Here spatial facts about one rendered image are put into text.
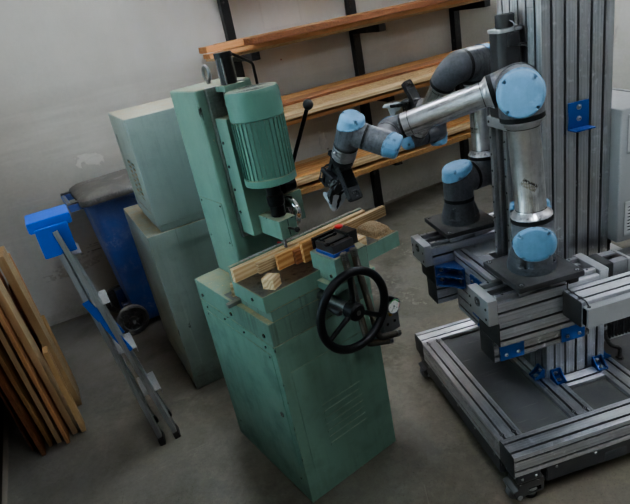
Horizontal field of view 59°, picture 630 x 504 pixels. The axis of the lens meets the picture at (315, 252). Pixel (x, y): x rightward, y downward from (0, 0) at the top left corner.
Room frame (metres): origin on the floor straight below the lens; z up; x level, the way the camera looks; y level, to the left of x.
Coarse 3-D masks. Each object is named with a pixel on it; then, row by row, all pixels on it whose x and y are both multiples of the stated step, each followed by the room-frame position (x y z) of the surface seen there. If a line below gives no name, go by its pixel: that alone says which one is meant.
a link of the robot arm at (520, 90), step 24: (504, 72) 1.49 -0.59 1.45; (528, 72) 1.39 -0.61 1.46; (504, 96) 1.40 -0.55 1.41; (528, 96) 1.38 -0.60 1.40; (504, 120) 1.43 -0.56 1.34; (528, 120) 1.39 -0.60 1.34; (528, 144) 1.40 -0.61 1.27; (528, 168) 1.40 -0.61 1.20; (528, 192) 1.40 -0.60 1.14; (528, 216) 1.40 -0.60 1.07; (552, 216) 1.40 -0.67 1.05; (528, 240) 1.38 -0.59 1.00; (552, 240) 1.36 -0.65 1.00
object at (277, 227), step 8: (264, 216) 1.84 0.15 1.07; (288, 216) 1.79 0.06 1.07; (264, 224) 1.84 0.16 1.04; (272, 224) 1.79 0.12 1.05; (280, 224) 1.76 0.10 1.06; (288, 224) 1.77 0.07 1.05; (296, 224) 1.79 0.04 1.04; (264, 232) 1.86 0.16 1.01; (272, 232) 1.80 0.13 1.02; (280, 232) 1.76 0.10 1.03; (288, 232) 1.77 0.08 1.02; (296, 232) 1.79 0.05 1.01
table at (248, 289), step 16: (368, 240) 1.84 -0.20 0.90; (384, 240) 1.84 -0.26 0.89; (368, 256) 1.80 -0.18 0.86; (272, 272) 1.74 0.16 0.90; (288, 272) 1.71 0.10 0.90; (304, 272) 1.68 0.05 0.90; (240, 288) 1.69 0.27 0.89; (256, 288) 1.64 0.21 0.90; (288, 288) 1.61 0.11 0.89; (304, 288) 1.64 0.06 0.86; (320, 288) 1.66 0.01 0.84; (256, 304) 1.61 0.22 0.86; (272, 304) 1.58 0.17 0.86
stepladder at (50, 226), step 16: (64, 208) 2.15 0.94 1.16; (32, 224) 2.03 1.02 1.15; (48, 224) 2.05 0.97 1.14; (64, 224) 2.06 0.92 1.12; (48, 240) 2.03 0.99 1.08; (64, 240) 2.05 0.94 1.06; (48, 256) 2.02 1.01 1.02; (64, 256) 2.05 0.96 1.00; (80, 272) 2.05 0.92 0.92; (80, 288) 2.05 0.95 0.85; (96, 304) 2.05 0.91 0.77; (96, 320) 2.05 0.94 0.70; (112, 320) 2.09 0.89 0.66; (112, 336) 2.06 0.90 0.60; (128, 336) 2.22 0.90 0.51; (112, 352) 2.05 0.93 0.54; (128, 352) 2.06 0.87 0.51; (128, 368) 2.22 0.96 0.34; (144, 384) 2.07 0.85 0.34; (144, 400) 2.23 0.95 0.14; (160, 400) 2.12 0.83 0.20; (160, 432) 2.08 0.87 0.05; (176, 432) 2.08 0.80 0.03
